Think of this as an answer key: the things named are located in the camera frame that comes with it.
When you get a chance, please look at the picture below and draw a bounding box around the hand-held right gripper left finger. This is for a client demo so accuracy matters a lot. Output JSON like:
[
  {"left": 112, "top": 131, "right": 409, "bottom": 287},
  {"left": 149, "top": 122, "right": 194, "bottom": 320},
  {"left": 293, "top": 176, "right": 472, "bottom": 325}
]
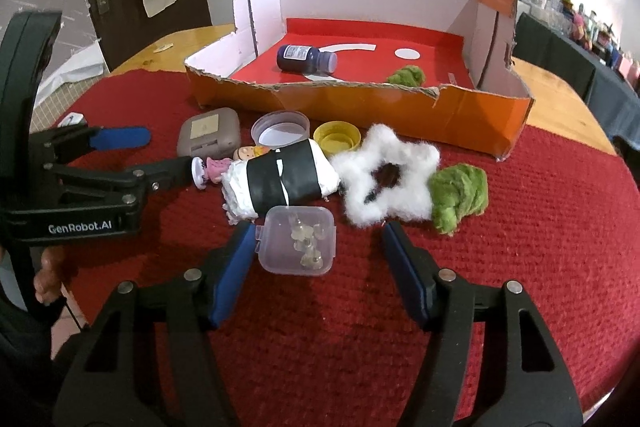
[{"left": 52, "top": 222, "right": 259, "bottom": 427}]

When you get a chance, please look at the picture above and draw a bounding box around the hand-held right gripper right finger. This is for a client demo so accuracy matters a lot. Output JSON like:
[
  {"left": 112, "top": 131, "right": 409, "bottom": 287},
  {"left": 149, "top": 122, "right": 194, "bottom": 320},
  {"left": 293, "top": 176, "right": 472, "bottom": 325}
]
[{"left": 381, "top": 221, "right": 586, "bottom": 427}]

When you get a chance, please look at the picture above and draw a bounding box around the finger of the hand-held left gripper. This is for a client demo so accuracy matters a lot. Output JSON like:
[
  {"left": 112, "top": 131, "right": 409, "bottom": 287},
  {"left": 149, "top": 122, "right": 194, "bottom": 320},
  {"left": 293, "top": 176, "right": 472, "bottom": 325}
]
[
  {"left": 52, "top": 155, "right": 201, "bottom": 208},
  {"left": 30, "top": 125, "right": 151, "bottom": 168}
]

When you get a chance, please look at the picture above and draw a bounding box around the small doll figure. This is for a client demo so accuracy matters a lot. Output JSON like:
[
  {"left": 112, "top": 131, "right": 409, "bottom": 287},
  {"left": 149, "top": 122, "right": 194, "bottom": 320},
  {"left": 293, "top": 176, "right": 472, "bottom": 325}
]
[{"left": 191, "top": 146, "right": 271, "bottom": 192}]

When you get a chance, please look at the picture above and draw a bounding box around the grey plastic case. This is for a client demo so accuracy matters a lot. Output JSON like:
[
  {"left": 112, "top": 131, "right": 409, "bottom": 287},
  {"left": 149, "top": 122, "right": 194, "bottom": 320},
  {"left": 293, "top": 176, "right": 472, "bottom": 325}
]
[{"left": 176, "top": 107, "right": 240, "bottom": 158}]

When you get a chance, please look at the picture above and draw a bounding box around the white fluffy star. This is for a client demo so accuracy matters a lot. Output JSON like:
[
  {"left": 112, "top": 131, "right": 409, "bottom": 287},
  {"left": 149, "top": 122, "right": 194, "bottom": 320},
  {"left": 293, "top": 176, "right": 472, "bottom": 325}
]
[{"left": 330, "top": 123, "right": 442, "bottom": 228}]

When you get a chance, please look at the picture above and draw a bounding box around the small clear plastic box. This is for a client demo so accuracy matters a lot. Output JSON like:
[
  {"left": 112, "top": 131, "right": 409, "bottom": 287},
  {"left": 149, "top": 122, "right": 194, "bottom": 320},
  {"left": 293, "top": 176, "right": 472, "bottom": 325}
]
[{"left": 255, "top": 206, "right": 336, "bottom": 277}]

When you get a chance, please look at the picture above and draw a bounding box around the large green fuzzy bundle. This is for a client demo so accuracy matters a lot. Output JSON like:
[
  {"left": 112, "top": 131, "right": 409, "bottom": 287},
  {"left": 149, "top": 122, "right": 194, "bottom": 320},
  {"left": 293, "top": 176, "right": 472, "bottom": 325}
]
[{"left": 431, "top": 163, "right": 490, "bottom": 236}]

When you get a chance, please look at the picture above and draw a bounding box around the white roll with black tape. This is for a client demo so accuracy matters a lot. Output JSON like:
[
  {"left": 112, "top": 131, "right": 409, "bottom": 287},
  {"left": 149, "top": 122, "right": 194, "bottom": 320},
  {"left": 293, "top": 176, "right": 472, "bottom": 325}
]
[{"left": 221, "top": 139, "right": 341, "bottom": 225}]

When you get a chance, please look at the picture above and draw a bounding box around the orange cardboard box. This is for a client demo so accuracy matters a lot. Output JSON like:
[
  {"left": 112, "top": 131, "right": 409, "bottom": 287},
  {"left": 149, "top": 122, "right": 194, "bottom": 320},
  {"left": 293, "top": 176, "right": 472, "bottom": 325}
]
[{"left": 184, "top": 0, "right": 535, "bottom": 162}]

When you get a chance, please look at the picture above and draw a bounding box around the person's left hand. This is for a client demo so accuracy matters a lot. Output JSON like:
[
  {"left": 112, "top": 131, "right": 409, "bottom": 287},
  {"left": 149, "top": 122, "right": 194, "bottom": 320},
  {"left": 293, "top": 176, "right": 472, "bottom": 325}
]
[{"left": 32, "top": 249, "right": 66, "bottom": 308}]

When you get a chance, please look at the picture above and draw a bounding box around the white plastic sheet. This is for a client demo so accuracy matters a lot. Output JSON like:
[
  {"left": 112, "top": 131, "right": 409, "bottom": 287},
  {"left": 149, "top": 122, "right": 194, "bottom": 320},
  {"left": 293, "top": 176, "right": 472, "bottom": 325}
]
[{"left": 32, "top": 39, "right": 106, "bottom": 128}]

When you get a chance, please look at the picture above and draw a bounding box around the red woven mat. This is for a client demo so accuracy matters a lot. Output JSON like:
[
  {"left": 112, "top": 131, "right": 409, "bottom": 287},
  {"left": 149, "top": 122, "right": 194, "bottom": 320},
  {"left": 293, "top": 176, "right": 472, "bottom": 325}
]
[{"left": 30, "top": 68, "right": 640, "bottom": 427}]

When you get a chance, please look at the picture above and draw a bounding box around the clear round plastic lid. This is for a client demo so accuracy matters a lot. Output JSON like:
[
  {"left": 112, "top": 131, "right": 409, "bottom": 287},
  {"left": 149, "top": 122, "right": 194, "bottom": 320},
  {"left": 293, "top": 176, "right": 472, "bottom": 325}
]
[{"left": 251, "top": 111, "right": 309, "bottom": 148}]

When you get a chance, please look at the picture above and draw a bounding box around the yellow bottle cap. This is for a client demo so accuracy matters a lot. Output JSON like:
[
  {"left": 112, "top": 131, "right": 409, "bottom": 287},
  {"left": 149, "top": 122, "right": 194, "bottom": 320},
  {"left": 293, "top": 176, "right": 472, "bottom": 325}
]
[{"left": 313, "top": 120, "right": 362, "bottom": 156}]

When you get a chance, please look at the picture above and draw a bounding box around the dark blue bottle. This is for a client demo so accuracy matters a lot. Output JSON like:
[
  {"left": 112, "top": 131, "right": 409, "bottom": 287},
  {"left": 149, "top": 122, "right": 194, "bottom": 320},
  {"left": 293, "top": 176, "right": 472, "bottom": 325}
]
[{"left": 276, "top": 44, "right": 338, "bottom": 74}]

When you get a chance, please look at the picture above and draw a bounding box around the small green fuzzy ball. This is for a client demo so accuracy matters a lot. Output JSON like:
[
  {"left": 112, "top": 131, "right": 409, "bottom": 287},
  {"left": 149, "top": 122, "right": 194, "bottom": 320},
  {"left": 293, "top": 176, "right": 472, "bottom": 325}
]
[{"left": 387, "top": 65, "right": 427, "bottom": 88}]

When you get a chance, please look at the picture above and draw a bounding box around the dark tablecloth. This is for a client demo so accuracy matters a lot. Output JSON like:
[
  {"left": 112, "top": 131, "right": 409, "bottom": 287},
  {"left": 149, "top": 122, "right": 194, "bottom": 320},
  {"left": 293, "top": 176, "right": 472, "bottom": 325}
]
[{"left": 515, "top": 12, "right": 640, "bottom": 142}]

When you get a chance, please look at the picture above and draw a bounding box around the row of colourful items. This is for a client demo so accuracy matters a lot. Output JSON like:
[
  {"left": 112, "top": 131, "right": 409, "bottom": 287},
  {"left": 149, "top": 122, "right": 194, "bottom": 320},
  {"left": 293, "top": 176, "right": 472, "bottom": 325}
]
[{"left": 557, "top": 0, "right": 640, "bottom": 82}]

